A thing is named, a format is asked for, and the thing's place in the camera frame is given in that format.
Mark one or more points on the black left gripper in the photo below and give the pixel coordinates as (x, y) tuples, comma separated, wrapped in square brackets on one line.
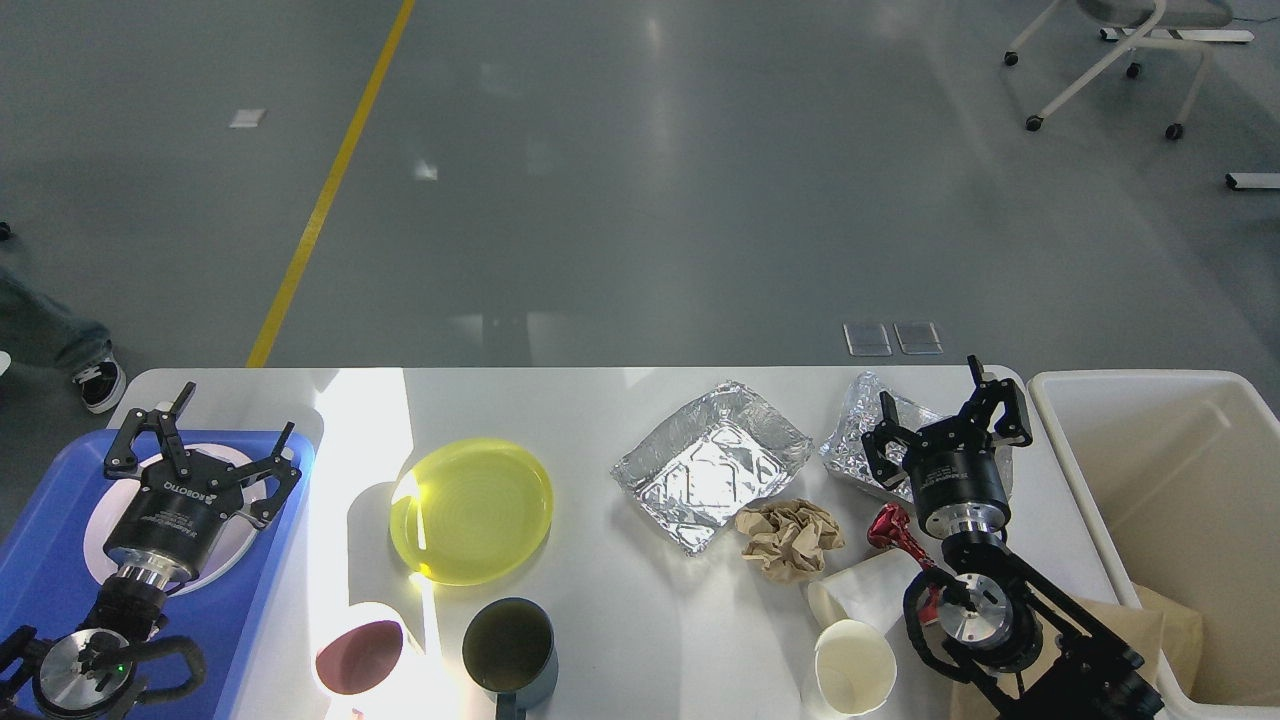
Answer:
[(167, 532)]

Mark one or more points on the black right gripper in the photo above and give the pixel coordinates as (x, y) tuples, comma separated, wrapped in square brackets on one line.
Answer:
[(952, 465)]

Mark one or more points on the pink mug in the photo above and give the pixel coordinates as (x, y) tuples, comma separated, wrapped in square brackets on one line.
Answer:
[(370, 663)]

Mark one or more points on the yellow translucent plate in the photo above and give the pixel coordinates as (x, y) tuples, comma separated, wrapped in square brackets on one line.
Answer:
[(471, 512)]

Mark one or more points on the grey-blue mug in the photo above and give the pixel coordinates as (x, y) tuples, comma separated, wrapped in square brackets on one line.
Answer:
[(509, 649)]

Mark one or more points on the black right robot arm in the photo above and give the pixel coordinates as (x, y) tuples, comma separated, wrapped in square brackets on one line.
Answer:
[(984, 616)]

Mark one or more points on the pink round plate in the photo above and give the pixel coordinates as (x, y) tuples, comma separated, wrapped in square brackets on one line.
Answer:
[(235, 539)]

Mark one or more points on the red crumpled wrapper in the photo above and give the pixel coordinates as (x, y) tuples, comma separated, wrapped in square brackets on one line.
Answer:
[(890, 528)]

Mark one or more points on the crumpled aluminium foil tray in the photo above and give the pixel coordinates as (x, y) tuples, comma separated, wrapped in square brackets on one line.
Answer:
[(843, 453)]

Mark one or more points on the right floor socket cover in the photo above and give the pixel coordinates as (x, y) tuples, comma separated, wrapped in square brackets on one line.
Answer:
[(918, 338)]

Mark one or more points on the floor socket cover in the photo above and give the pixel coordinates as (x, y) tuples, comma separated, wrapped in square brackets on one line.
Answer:
[(918, 338), (867, 339)]

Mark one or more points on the left floor socket cover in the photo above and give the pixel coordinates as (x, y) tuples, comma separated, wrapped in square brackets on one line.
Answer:
[(867, 339)]

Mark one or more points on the lying white paper cup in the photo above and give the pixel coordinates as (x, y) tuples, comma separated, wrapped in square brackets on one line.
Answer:
[(870, 592)]

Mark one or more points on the crumpled brown paper ball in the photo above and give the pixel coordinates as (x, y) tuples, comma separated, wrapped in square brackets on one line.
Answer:
[(787, 541)]

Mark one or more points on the blue plastic tray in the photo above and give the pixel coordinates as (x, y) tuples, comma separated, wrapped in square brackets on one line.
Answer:
[(120, 590)]

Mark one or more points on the person leg with sneaker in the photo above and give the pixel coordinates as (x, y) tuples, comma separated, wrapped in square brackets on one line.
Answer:
[(37, 330)]

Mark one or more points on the white plastic waste bin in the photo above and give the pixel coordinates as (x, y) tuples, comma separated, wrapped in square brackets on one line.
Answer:
[(1177, 475)]

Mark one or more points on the upright white paper cup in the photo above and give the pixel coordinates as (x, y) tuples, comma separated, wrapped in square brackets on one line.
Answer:
[(853, 672)]

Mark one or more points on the square aluminium foil tray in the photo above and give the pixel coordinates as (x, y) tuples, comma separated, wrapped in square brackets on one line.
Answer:
[(694, 472)]

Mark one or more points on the brown paper bag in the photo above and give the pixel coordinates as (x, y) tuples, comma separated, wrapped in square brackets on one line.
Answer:
[(1159, 625)]

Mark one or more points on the white bar on floor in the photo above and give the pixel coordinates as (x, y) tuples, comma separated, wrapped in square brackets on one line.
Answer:
[(1252, 181)]

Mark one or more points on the white office chair right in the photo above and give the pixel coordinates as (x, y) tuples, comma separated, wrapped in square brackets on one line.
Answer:
[(1147, 25)]

